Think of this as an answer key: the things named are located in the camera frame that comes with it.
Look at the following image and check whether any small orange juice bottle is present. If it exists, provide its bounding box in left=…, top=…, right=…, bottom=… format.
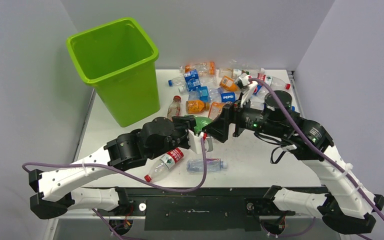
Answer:
left=185, top=99, right=210, bottom=114

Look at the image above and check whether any green plastic bottle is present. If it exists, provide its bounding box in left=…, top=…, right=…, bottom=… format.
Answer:
left=194, top=116, right=213, bottom=136

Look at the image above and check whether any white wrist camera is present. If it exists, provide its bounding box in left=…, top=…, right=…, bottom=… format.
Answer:
left=234, top=73, right=258, bottom=107
left=187, top=130, right=214, bottom=154

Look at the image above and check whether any green plastic bin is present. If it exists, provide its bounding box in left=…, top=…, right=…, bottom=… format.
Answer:
left=66, top=17, right=160, bottom=127

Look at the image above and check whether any red label bottle rear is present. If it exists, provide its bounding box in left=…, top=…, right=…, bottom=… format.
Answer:
left=257, top=73, right=291, bottom=91

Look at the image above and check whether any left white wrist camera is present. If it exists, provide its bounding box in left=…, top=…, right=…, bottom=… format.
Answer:
left=187, top=130, right=214, bottom=154

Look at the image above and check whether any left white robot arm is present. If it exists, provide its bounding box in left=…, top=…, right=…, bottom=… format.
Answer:
left=28, top=116, right=206, bottom=220

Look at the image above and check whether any crushed blue label bottle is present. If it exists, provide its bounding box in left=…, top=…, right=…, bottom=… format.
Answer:
left=187, top=86, right=224, bottom=103

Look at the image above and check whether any green-red label bottle rear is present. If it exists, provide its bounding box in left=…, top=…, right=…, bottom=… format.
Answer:
left=218, top=68, right=266, bottom=79

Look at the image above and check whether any red label clear bottle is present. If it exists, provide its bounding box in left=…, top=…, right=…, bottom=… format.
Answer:
left=144, top=148, right=184, bottom=183

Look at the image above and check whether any Pepsi bottle centre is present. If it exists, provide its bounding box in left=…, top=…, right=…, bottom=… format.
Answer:
left=208, top=87, right=237, bottom=103

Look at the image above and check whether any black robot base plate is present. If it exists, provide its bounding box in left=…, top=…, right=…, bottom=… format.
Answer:
left=95, top=187, right=299, bottom=232

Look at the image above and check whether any blue label clear bottle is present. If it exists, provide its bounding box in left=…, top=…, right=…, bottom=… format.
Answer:
left=167, top=69, right=217, bottom=94

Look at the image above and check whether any small clear blue-cap bottle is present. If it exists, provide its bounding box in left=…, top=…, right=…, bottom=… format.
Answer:
left=186, top=158, right=228, bottom=173

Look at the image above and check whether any orange label white-cap bottle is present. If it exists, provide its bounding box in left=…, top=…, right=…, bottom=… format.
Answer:
left=208, top=101, right=226, bottom=120

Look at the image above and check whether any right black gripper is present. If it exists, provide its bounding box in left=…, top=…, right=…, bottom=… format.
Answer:
left=202, top=91, right=285, bottom=142

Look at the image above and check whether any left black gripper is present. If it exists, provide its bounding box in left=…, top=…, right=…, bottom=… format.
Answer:
left=146, top=117, right=196, bottom=160

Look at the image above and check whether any orange bottle barcode label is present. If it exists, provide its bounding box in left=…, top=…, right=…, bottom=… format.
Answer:
left=219, top=75, right=239, bottom=92

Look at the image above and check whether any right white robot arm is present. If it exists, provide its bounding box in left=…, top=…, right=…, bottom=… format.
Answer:
left=203, top=90, right=384, bottom=235

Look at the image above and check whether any orange label bottle rear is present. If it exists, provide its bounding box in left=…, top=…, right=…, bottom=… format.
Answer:
left=179, top=61, right=216, bottom=76

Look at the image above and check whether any small red-cap bottle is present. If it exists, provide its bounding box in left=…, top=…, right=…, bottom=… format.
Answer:
left=166, top=95, right=182, bottom=121

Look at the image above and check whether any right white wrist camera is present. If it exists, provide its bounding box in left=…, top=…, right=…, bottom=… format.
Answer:
left=234, top=73, right=258, bottom=107

